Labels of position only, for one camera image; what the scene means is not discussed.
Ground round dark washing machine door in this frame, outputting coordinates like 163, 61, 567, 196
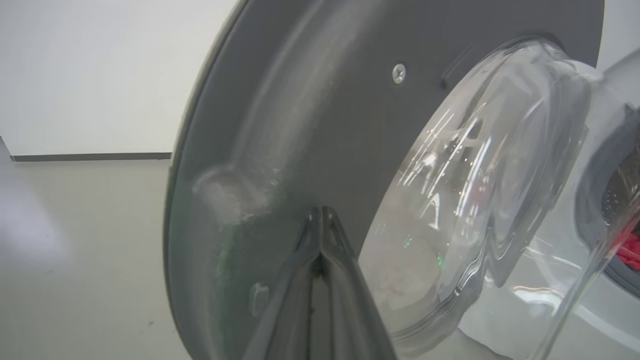
164, 0, 606, 360

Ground stainless steel washing machine drum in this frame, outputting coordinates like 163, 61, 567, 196
600, 150, 640, 236

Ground red and white clothes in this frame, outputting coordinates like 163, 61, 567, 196
616, 219, 640, 272

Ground white washing machine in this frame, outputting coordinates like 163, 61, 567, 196
457, 0, 640, 360

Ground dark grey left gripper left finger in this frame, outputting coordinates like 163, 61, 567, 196
242, 206, 322, 360

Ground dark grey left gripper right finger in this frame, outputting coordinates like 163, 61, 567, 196
312, 206, 398, 360

